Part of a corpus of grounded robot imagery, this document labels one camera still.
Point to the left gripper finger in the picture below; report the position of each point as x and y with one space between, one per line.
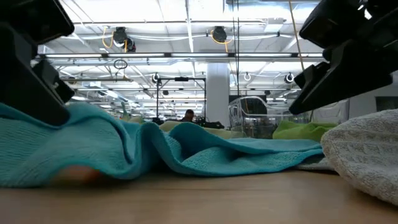
21 81
53 79

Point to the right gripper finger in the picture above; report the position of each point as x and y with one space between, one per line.
348 77
309 74

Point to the bright green microfiber towel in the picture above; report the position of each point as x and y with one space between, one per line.
298 130

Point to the blue microfiber towel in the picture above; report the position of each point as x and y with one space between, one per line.
93 146

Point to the orange microfiber towel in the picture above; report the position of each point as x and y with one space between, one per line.
76 175

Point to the grey waffle microfiber towel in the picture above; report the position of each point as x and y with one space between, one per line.
367 149

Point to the clear plastic bin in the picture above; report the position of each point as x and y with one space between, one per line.
245 124

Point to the white building pillar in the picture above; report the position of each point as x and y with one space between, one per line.
217 93

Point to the person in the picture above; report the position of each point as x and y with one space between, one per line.
188 114

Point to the black frame stand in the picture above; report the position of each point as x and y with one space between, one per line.
181 79

